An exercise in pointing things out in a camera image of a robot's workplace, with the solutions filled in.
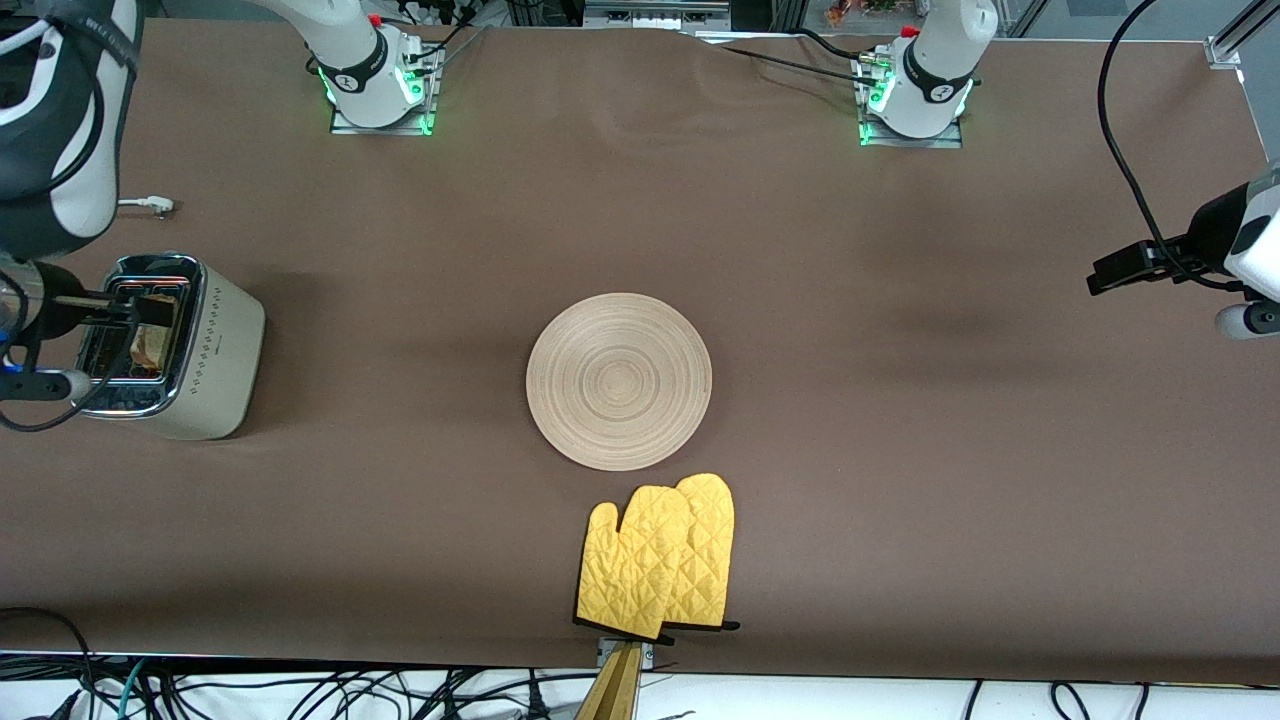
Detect white chrome two-slot toaster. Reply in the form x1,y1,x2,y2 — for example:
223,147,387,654
75,253,267,441

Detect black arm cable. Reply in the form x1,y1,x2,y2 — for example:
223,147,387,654
1096,0,1256,295
0,0,139,433

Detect small metal bracket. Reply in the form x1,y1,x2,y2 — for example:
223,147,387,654
597,636,656,669

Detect teal cable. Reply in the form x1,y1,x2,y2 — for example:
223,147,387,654
118,658,149,720

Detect slice of brown-crust bread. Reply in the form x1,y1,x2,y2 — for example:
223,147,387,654
130,320,177,377

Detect yellow quilted oven mitt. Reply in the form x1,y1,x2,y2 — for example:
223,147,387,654
660,472,741,631
575,485,696,641

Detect round pale wooden plate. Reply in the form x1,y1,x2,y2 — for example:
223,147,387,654
526,292,714,472

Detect wooden post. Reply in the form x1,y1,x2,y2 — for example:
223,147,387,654
575,642,643,720

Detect black base cable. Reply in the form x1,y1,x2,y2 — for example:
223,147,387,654
690,28,881,87

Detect tangled black cables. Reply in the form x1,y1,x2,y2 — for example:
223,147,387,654
0,605,566,720

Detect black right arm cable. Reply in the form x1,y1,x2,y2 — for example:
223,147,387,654
0,0,139,433

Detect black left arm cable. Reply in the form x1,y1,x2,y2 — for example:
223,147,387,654
1096,0,1256,295

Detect aluminium frame profile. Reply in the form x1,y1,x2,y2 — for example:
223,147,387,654
1205,0,1280,69

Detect brown table mat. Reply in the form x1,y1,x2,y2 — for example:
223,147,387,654
0,18,1280,686

